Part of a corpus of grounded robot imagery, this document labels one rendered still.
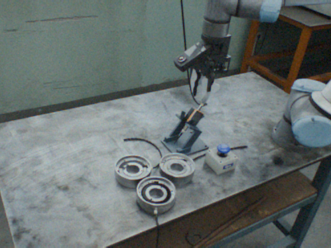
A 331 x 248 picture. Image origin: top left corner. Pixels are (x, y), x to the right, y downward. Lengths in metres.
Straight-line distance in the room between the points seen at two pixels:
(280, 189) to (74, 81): 1.69
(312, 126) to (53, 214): 0.74
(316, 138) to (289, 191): 0.46
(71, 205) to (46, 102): 1.74
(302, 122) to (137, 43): 1.85
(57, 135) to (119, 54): 1.56
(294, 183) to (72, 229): 0.96
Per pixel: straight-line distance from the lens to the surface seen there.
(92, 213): 0.96
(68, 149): 1.15
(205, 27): 1.00
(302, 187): 1.56
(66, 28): 2.47
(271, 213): 1.41
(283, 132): 1.28
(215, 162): 1.09
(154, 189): 0.99
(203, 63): 1.03
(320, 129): 1.09
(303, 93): 1.20
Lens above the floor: 1.52
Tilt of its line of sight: 32 degrees down
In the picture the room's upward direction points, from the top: 6 degrees clockwise
